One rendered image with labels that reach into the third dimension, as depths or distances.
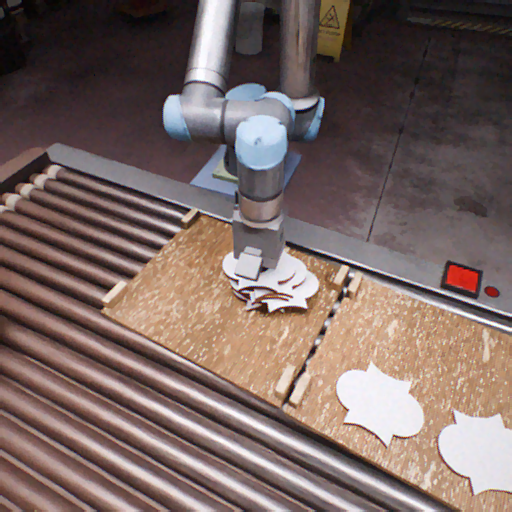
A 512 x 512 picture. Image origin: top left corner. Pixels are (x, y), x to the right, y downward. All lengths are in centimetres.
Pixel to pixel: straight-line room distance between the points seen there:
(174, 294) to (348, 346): 37
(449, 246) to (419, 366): 170
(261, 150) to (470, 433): 56
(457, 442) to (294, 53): 83
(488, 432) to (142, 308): 66
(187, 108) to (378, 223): 189
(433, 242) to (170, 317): 186
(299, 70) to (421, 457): 82
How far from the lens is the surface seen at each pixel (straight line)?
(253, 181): 64
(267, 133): 61
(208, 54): 78
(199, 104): 74
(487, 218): 277
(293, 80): 107
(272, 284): 79
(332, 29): 425
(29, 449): 84
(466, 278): 102
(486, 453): 81
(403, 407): 79
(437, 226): 259
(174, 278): 92
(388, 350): 84
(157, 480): 75
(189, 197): 114
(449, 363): 87
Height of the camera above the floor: 164
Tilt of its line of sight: 48 degrees down
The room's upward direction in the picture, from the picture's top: straight up
